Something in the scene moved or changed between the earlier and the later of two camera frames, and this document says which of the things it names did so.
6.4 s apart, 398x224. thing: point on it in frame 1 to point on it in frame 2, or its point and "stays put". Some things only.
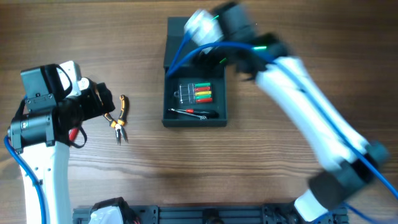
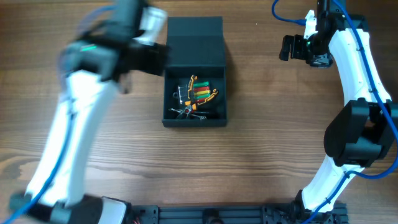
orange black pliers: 121,121 to 194,104
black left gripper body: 104,99 to 152,58
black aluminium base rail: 283,213 stays put
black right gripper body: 212,58 to 297,47
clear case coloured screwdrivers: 191,93 stays put
